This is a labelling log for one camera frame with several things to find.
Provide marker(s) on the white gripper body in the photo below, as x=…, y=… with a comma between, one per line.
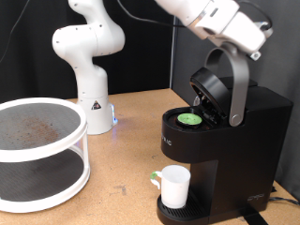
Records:
x=243, y=33

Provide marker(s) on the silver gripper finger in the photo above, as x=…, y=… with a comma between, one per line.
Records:
x=255, y=55

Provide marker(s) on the green reusable coffee pod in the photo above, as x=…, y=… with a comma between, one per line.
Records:
x=189, y=118

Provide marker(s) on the black Keurig coffee machine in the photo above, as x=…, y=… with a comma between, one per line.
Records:
x=237, y=150

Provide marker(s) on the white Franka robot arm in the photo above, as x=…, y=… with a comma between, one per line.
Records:
x=90, y=78

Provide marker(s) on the grey partition panel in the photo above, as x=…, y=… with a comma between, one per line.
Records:
x=281, y=78

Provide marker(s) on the black tape strip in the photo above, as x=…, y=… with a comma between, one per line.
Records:
x=254, y=218

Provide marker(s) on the white two-tier turntable shelf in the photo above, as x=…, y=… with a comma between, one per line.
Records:
x=31, y=150

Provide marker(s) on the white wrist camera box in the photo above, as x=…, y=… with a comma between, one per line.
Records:
x=211, y=29

